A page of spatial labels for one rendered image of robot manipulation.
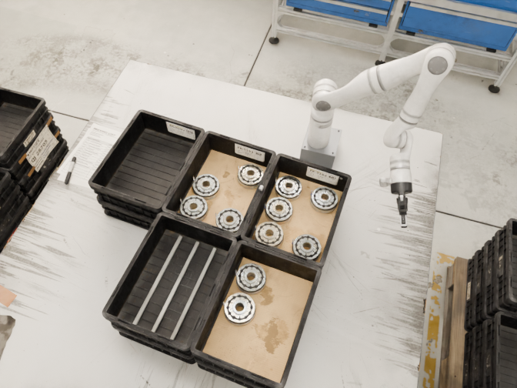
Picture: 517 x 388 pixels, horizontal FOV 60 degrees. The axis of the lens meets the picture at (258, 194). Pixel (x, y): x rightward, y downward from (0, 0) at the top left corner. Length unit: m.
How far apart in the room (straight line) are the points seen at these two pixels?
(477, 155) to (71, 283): 2.54
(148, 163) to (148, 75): 0.66
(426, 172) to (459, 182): 0.98
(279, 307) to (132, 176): 0.77
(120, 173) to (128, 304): 0.54
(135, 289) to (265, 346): 0.48
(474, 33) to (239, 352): 2.64
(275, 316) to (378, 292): 0.44
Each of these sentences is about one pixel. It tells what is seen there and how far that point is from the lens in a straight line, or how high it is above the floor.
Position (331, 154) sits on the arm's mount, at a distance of 1.94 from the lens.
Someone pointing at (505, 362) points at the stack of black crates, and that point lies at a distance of 2.25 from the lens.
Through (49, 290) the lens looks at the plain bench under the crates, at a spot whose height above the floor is 0.70.
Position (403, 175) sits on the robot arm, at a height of 1.01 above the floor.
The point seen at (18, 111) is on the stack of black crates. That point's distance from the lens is 2.74.
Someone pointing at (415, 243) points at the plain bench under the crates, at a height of 0.70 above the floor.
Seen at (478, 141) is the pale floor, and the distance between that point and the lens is 3.36.
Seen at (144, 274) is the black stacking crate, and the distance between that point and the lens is 1.63.
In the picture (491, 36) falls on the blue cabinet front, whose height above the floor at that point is 0.41.
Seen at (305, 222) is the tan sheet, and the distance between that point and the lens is 1.70.
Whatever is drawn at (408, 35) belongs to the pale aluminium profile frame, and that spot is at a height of 0.30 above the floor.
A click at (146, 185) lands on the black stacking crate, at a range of 1.81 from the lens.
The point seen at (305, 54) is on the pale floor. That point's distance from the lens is 3.58.
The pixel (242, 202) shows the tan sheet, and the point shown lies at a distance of 1.73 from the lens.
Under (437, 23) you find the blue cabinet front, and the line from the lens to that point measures 3.40.
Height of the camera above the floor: 2.31
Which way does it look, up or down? 58 degrees down
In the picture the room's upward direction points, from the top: 3 degrees clockwise
